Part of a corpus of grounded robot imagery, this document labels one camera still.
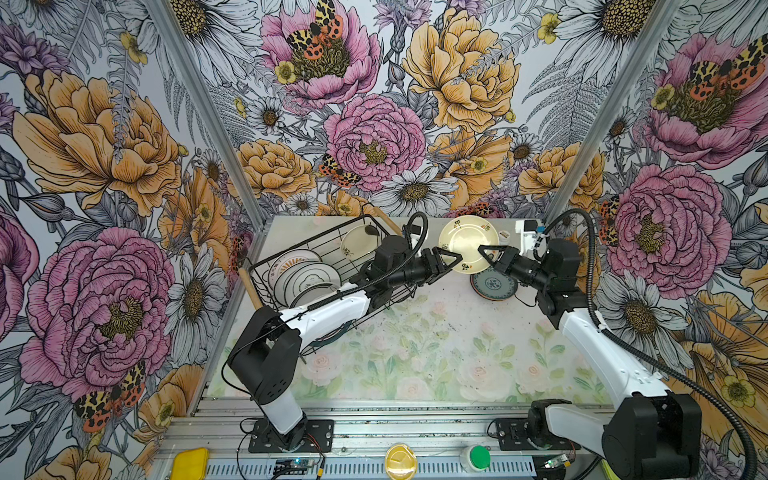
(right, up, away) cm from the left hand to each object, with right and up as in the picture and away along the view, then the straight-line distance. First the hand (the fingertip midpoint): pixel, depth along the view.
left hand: (459, 269), depth 75 cm
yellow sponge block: (-63, -45, -4) cm, 78 cm away
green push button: (+2, -38, -11) cm, 40 cm away
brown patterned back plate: (-49, +1, +18) cm, 52 cm away
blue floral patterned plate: (+17, -7, +27) cm, 33 cm away
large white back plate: (-41, -3, +15) cm, 43 cm away
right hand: (+5, +3, +2) cm, 7 cm away
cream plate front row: (+2, +9, +3) cm, 9 cm away
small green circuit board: (-39, -45, -4) cm, 60 cm away
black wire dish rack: (-38, +7, +27) cm, 48 cm away
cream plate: (-28, +7, +24) cm, 38 cm away
